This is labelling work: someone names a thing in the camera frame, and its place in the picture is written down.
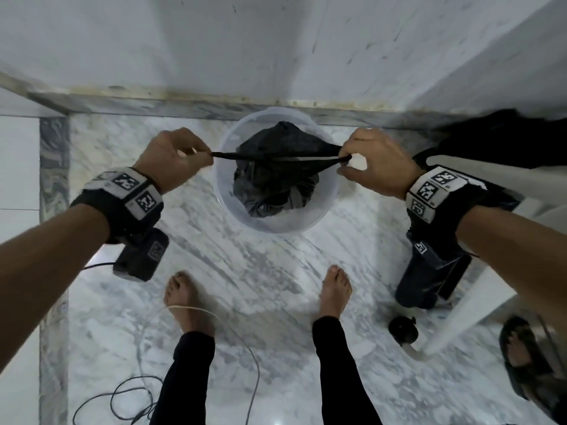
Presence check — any thin black cable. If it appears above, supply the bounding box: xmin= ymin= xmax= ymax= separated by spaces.
xmin=72 ymin=375 xmax=158 ymax=425

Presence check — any person's right forearm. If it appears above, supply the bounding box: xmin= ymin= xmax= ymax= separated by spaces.
xmin=456 ymin=205 xmax=567 ymax=346

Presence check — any dark sandal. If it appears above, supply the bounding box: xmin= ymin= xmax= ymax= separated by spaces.
xmin=499 ymin=315 xmax=567 ymax=423

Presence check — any black marker wristband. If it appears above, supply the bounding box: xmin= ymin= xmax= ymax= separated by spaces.
xmin=405 ymin=165 xmax=489 ymax=237
xmin=69 ymin=166 xmax=165 ymax=245

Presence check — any person's right hand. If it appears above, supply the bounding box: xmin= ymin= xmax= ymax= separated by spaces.
xmin=337 ymin=127 xmax=426 ymax=201

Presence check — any person's foot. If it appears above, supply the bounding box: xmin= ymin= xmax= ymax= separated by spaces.
xmin=317 ymin=265 xmax=354 ymax=322
xmin=163 ymin=270 xmax=217 ymax=338

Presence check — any clear plastic bucket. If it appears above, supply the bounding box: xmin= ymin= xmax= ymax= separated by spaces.
xmin=212 ymin=107 xmax=342 ymax=235

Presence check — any white plastic chair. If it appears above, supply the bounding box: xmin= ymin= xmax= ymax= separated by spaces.
xmin=416 ymin=154 xmax=567 ymax=357

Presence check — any black garbage bag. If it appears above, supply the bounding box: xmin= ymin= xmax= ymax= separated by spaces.
xmin=210 ymin=121 xmax=353 ymax=218

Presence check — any person's left leg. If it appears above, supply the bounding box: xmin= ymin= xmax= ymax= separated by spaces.
xmin=150 ymin=330 xmax=217 ymax=425

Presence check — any small black round cap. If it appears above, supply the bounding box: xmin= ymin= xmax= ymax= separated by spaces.
xmin=388 ymin=315 xmax=420 ymax=347

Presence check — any person's leg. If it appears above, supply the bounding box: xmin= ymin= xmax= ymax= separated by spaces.
xmin=311 ymin=316 xmax=382 ymax=425
xmin=150 ymin=330 xmax=217 ymax=425

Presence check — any person's left hand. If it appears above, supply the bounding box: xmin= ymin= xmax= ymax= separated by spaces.
xmin=132 ymin=127 xmax=214 ymax=195

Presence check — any person's right foot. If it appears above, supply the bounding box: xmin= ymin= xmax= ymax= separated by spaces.
xmin=317 ymin=265 xmax=354 ymax=322

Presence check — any person's right leg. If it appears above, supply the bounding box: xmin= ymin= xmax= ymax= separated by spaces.
xmin=311 ymin=316 xmax=382 ymax=425

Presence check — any person's left foot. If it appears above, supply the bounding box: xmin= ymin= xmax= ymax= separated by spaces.
xmin=163 ymin=270 xmax=217 ymax=338

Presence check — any person's left forearm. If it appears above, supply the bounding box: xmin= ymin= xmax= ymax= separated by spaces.
xmin=0 ymin=203 xmax=111 ymax=373

